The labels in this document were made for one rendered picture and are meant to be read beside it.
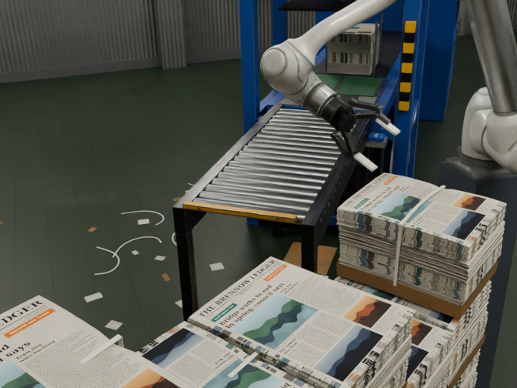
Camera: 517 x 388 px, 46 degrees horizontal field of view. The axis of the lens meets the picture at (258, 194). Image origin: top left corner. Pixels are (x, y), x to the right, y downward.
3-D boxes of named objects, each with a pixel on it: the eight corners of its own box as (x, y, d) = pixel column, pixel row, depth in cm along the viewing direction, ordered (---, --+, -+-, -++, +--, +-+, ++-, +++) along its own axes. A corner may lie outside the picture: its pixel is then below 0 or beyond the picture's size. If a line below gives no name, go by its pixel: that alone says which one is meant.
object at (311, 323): (415, 314, 126) (416, 309, 125) (345, 396, 105) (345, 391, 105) (271, 259, 146) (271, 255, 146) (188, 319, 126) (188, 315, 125)
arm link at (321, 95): (316, 104, 186) (331, 115, 184) (299, 112, 179) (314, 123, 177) (328, 79, 180) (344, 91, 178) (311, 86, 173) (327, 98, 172)
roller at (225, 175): (325, 198, 248) (323, 192, 244) (216, 185, 262) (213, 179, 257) (327, 187, 250) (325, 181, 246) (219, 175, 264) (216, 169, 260)
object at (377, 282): (427, 248, 191) (428, 236, 189) (385, 292, 171) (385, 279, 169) (381, 235, 200) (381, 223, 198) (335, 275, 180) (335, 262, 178)
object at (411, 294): (496, 271, 179) (499, 259, 177) (460, 320, 159) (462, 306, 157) (444, 254, 188) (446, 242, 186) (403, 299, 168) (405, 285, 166)
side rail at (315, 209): (315, 255, 220) (315, 225, 215) (300, 252, 221) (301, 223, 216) (372, 132, 334) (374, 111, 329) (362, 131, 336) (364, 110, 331)
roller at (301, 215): (308, 228, 225) (307, 219, 221) (191, 212, 239) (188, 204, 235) (311, 218, 228) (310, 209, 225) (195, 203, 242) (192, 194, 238)
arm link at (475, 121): (495, 142, 213) (505, 79, 203) (524, 161, 196) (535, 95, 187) (451, 145, 211) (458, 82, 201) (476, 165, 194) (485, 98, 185)
